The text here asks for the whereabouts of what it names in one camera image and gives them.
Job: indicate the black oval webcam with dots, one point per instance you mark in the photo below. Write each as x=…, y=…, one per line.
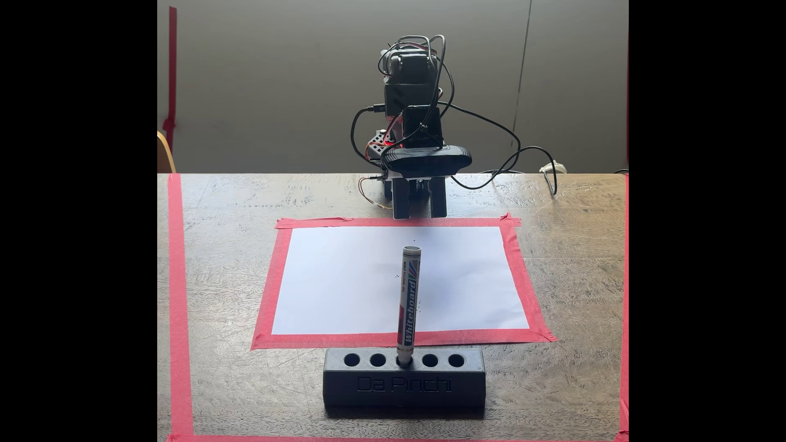
x=427, y=161

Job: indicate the whiteboard marker pen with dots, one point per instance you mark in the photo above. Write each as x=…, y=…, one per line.
x=409, y=301

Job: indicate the wooden chair back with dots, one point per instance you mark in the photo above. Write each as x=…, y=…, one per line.
x=164, y=156

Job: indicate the long red tape strip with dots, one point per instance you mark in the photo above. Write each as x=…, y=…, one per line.
x=625, y=307
x=368, y=439
x=179, y=307

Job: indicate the white paper sheet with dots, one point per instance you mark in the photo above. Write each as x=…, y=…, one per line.
x=344, y=282

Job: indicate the black pen holder block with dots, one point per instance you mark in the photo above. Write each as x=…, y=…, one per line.
x=402, y=387

